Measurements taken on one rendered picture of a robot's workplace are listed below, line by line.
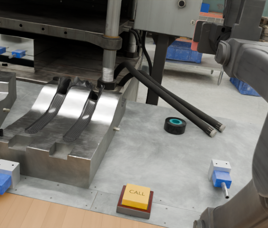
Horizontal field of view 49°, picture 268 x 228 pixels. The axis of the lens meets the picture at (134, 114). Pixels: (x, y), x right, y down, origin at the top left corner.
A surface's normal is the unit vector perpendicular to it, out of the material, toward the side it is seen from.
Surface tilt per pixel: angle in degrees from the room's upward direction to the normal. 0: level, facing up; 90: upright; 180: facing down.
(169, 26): 90
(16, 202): 0
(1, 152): 90
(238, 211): 92
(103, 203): 0
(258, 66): 87
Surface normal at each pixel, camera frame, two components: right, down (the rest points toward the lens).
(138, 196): 0.13, -0.90
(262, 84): -1.00, -0.07
